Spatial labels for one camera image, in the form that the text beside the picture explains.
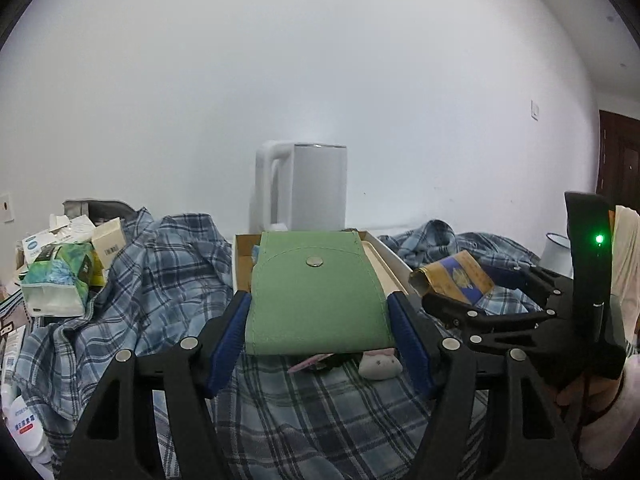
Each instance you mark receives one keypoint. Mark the white wall switch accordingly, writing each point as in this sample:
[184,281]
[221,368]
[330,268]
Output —
[535,109]

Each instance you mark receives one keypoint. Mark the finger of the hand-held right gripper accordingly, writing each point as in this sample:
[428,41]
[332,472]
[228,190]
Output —
[465,312]
[530,280]

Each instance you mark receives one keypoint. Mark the dark wooden door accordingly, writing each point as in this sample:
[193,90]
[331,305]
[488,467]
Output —
[617,155]

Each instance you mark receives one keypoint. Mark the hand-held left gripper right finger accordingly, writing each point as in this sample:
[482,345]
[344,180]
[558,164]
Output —
[410,345]

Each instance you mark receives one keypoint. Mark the grey fabric bag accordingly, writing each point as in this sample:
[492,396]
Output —
[95,206]

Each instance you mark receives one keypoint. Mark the light blue plaid shirt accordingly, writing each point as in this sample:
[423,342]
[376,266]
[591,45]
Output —
[450,240]

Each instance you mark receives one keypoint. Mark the white tube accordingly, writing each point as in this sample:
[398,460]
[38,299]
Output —
[12,355]

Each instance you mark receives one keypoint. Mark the black green carton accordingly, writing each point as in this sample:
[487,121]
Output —
[96,267]

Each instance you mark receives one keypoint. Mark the gold snack packet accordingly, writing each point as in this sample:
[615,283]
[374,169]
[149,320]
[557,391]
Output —
[455,277]

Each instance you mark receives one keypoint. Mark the pink white plush toy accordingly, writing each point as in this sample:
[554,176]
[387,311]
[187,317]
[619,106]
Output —
[380,364]

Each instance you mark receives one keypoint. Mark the person's right hand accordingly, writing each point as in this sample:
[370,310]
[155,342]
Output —
[575,392]

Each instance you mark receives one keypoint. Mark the white electric kettle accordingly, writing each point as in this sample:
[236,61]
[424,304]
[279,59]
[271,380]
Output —
[305,185]

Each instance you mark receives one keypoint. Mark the pink packet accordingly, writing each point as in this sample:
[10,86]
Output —
[310,362]

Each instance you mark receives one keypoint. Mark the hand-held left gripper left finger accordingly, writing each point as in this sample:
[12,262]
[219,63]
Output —
[230,342]

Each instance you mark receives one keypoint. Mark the green snap pouch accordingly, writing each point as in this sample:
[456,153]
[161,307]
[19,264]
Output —
[320,300]

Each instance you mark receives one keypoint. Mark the blue plaid bed sheet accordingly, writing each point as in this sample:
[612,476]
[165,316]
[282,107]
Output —
[300,420]

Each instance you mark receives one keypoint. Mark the white bottle with red label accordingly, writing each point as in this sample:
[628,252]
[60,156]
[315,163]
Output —
[25,425]

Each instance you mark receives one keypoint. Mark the white enamel cup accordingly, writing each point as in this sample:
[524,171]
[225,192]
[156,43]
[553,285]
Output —
[556,255]

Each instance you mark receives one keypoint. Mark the green patterned tissue pack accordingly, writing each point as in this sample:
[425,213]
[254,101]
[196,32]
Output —
[55,280]

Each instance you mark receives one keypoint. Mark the cartoon paper bag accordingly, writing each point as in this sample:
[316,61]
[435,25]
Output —
[11,312]

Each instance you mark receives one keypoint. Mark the white wall socket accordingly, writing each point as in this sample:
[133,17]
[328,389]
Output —
[5,206]

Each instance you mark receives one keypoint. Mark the cream cardboard box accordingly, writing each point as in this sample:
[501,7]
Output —
[110,242]

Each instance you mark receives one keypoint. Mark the white blue medicine box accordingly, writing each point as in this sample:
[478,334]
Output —
[45,237]

